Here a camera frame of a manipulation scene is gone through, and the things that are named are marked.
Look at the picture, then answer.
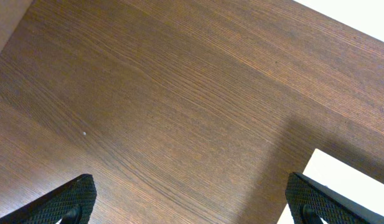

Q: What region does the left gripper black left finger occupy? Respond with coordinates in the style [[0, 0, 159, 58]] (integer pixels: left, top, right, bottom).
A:
[[0, 174, 97, 224]]

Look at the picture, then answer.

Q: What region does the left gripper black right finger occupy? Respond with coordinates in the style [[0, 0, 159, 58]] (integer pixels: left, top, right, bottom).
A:
[[285, 172, 384, 224]]

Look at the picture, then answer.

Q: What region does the white plastic cutlery tray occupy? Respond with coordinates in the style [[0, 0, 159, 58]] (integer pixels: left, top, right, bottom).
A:
[[278, 149, 384, 223]]

